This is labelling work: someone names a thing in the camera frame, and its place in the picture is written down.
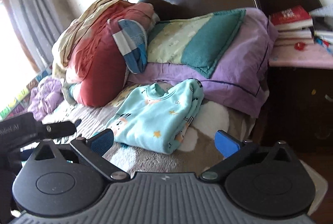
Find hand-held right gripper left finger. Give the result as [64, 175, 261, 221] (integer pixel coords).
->
[29, 129, 130, 183]

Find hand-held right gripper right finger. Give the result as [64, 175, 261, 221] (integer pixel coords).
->
[199, 130, 299, 180]

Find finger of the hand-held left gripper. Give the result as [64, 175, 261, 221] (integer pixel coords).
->
[40, 121, 77, 138]

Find teal printed pajama garment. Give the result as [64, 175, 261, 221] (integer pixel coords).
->
[105, 78, 205, 155]

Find purple quilt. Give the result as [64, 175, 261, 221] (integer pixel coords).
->
[27, 77, 65, 121]

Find cartoon mouse printed fleece blanket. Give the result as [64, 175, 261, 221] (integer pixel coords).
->
[42, 81, 250, 178]

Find purple pillow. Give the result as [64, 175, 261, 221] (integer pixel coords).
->
[127, 8, 279, 118]

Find dark wooden nightstand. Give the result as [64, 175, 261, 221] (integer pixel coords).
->
[256, 65, 333, 159]

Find window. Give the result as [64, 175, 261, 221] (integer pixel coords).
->
[0, 0, 37, 76]

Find cream quilt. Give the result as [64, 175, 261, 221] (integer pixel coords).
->
[51, 0, 125, 76]

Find white plastic object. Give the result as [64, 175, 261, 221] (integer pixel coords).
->
[299, 159, 329, 216]

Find blue white plaid pillow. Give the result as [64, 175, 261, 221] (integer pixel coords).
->
[108, 18, 149, 75]

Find green striped pillow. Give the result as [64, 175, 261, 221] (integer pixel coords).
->
[147, 9, 246, 79]

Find pink nightstand cloth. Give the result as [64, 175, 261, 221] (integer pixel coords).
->
[268, 39, 333, 69]

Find grey curtain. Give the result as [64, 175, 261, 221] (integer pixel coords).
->
[5, 0, 68, 71]

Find pile of books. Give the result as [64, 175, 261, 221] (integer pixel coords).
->
[269, 4, 333, 55]

